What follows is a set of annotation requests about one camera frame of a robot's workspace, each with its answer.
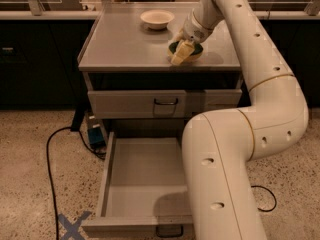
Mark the blue box on floor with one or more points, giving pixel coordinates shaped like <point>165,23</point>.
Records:
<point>94,132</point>

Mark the dark back counter cabinets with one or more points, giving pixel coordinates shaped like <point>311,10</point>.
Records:
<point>38,63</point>

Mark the green yellow sponge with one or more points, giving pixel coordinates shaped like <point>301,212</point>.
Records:
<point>195,55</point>

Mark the open middle drawer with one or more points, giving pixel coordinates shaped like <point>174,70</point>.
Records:
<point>143,191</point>

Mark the closed top drawer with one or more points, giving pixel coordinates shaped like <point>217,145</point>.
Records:
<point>134,104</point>

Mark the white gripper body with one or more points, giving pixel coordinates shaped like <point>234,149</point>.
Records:
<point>194,29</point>

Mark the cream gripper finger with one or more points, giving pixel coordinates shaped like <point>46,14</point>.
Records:
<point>178,37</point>
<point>181,50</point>

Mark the white bowl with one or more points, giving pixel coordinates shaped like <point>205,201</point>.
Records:
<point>157,19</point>

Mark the grey drawer cabinet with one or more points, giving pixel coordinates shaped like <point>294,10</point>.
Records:
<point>122,53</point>

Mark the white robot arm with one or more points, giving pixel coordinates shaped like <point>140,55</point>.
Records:
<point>216,145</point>

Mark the blue tape cross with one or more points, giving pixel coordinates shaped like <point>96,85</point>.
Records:
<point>72,229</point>

